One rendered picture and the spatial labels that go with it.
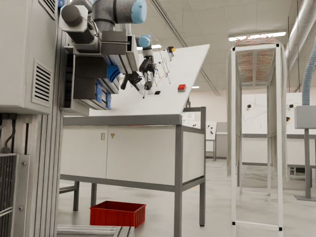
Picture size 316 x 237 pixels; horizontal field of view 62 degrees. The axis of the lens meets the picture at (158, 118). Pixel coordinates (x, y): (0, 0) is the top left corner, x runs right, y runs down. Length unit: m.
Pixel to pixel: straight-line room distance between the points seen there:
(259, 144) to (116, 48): 3.84
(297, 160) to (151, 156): 3.19
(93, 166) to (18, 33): 1.45
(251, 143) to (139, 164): 2.99
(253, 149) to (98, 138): 3.07
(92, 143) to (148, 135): 0.49
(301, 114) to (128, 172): 2.67
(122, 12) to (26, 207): 0.93
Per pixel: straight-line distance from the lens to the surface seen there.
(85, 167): 2.17
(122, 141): 1.96
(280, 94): 2.14
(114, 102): 2.13
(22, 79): 0.79
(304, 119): 3.96
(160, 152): 1.81
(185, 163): 1.86
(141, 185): 1.89
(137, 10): 1.36
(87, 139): 2.16
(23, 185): 1.00
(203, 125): 2.29
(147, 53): 2.02
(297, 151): 4.67
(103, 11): 1.39
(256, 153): 4.62
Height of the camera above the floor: 0.68
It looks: 5 degrees up
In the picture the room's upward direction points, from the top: 2 degrees clockwise
